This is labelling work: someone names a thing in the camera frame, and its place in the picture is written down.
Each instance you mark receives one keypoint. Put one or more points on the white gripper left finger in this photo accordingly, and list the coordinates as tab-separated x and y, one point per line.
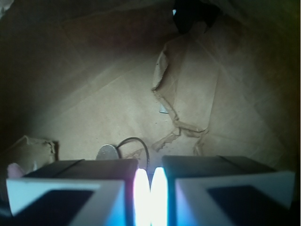
75	193

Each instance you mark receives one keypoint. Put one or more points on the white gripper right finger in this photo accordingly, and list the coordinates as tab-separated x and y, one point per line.
227	191

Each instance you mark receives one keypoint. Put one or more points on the silver keys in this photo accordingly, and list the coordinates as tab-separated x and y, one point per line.
112	152

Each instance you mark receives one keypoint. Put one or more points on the pink plush bunny toy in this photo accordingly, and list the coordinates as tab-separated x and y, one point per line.
15	171

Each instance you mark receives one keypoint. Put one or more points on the brown paper bag bin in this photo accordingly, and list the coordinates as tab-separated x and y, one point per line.
88	72

